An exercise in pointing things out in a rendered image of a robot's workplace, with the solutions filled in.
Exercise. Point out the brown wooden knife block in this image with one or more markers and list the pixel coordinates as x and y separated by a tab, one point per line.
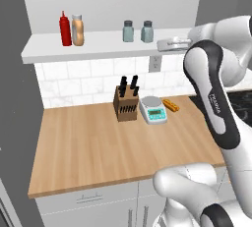
126	108

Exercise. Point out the grey shaker with dark cap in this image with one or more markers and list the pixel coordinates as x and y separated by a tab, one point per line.
147	33
128	33

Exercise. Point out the white drawer front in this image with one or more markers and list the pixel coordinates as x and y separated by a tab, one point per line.
108	196

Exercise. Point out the white wall shelf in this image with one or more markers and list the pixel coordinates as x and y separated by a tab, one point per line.
95	45

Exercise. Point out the black hob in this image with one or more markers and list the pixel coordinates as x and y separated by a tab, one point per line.
241	103

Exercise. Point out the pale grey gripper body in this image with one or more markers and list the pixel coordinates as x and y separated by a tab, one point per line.
170	45

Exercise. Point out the tan condiment bottle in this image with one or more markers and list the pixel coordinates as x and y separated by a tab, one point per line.
78	31

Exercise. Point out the dark grey tall cabinet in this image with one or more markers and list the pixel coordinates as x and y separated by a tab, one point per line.
16	90

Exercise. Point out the red ketchup bottle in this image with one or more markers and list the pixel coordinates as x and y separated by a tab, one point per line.
65	29

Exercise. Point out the white wall outlet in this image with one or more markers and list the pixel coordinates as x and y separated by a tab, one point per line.
154	63

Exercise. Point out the orange hot dog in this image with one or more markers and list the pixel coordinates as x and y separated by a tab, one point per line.
171	105

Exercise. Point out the dark grey range hood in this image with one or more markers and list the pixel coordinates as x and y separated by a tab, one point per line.
218	1

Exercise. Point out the white kitchen scale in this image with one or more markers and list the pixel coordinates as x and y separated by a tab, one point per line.
152	109

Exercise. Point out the white cupboard door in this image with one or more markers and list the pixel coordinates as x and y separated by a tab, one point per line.
149	201
98	217

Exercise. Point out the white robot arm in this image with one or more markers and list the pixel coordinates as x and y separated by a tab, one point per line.
213	106

